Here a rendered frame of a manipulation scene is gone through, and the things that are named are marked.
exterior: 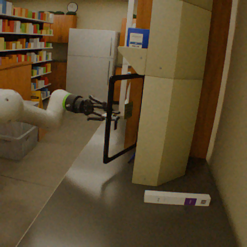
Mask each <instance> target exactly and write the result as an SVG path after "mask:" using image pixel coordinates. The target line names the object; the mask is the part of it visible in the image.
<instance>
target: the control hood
mask: <svg viewBox="0 0 247 247"><path fill-rule="evenodd" d="M117 49H118V50H119V52H120V53H121V54H122V55H123V57H124V58H125V59H126V61H127V62H128V63H129V64H130V65H131V66H132V68H133V69H134V70H135V71H136V72H137V73H138V74H140V75H142V76H143V75H145V70H146V61H147V52H148V49H142V48H141V49H139V48H133V47H122V46H119V47H117Z"/></svg>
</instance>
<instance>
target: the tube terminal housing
mask: <svg viewBox="0 0 247 247"><path fill-rule="evenodd" d="M211 14H212V12H210V11H208V10H205V9H203V8H201V7H198V6H195V5H193V4H189V3H186V2H183V1H177V0H153V6H152V14H151V17H152V18H151V25H150V31H149V43H148V52H147V61H146V70H145V76H144V85H143V88H144V89H143V94H142V104H141V113H140V118H139V129H138V138H137V147H136V157H135V162H134V167H133V177H132V183H135V184H142V185H149V186H159V185H160V184H163V183H166V182H168V181H171V180H174V179H176V178H178V177H181V176H183V175H185V172H186V166H187V160H188V159H189V154H190V148H191V143H192V137H193V133H194V127H195V122H196V116H197V111H198V105H199V101H200V96H201V88H202V82H203V74H204V71H205V62H206V54H207V46H208V39H209V38H208V37H209V33H210V32H209V31H210V24H211Z"/></svg>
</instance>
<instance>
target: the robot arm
mask: <svg viewBox="0 0 247 247"><path fill-rule="evenodd" d="M88 97H89V98H88V99H84V98H82V96H79V95H75V94H71V93H68V92H66V91H64V90H61V89H58V90H55V91H54V92H53V93H52V94H51V96H50V100H49V104H48V107H47V110H43V109H40V108H37V107H36V106H33V105H30V104H29V103H27V102H25V101H24V100H23V98H22V97H21V96H20V94H19V93H18V92H16V91H13V90H11V89H0V125H4V124H8V123H12V122H15V121H18V122H23V123H26V124H30V125H34V126H37V127H39V128H42V129H44V130H45V131H47V132H56V131H58V130H59V129H60V127H61V125H62V121H63V117H64V114H65V112H66V111H69V112H73V113H75V114H78V113H81V114H84V115H86V116H87V121H90V120H93V121H104V120H106V118H102V117H101V115H102V114H103V113H101V112H99V111H96V110H94V108H98V109H103V110H104V111H107V106H106V104H107V102H105V101H102V100H100V99H98V98H95V97H94V96H93V95H92V94H91V95H89V96H88ZM91 100H92V101H94V102H96V103H99V104H101V105H96V104H93V102H92V101H91ZM90 114H94V115H96V116H99V117H92V116H90Z"/></svg>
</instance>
